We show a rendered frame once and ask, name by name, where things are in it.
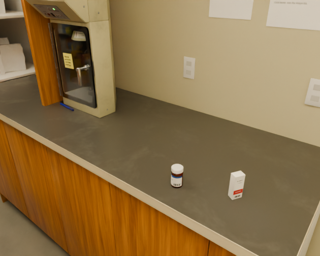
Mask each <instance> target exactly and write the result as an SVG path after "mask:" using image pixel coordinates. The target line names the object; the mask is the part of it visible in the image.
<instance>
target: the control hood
mask: <svg viewBox="0 0 320 256"><path fill-rule="evenodd" d="M26 1H27V2H28V3H29V4H30V5H31V6H33V7H34V8H35V9H36V10H37V11H38V12H39V13H40V14H41V15H43V16H44V17H45V18H50V17H46V16H45V15H44V14H43V13H42V12H41V11H40V10H39V9H37V8H36V7H35V6H34V5H33V4H36V5H51V6H57V7H58V8H59V9H60V10H61V11H62V12H63V13H64V14H65V15H66V16H67V17H68V18H69V19H70V20H68V19H59V18H50V19H59V20H67V21H76V22H85V23H86V22H89V15H88V5H87V0H26Z"/></svg>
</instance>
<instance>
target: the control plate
mask: <svg viewBox="0 0 320 256"><path fill-rule="evenodd" d="M33 5H34V6H35V7H36V8H37V9H39V10H40V11H41V12H42V13H43V14H44V15H45V16H46V17H50V18H59V19H68V20H70V19H69V18H68V17H67V16H66V15H65V14H64V13H63V12H62V11H61V10H60V9H59V8H58V7H57V6H51V5H36V4H33ZM48 8H49V9H48ZM53 8H54V9H55V10H54V9H53ZM45 13H46V14H45ZM47 13H49V14H50V13H52V14H53V15H55V14H56V17H55V16H53V15H52V14H50V16H49V15H48V14H47ZM58 14H59V15H60V16H58ZM61 15H63V16H61Z"/></svg>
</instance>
